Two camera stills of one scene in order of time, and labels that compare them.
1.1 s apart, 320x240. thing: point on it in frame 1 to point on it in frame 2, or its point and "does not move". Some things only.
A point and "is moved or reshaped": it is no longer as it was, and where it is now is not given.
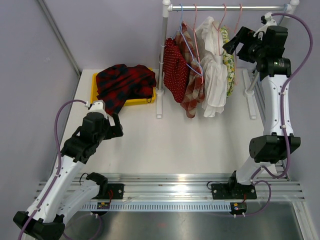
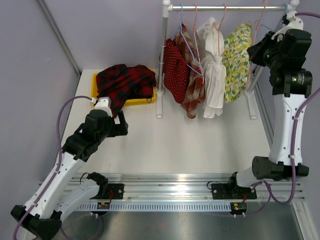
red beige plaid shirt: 196,92 does not move
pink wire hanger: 235,43 to 266,2
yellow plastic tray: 131,102 does not move
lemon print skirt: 226,36 is moved or reshaped
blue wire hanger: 285,6 does not move
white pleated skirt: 213,71 does not move
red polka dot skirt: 176,71 does not move
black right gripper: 245,35 to 255,51
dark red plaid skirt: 118,83 does not move
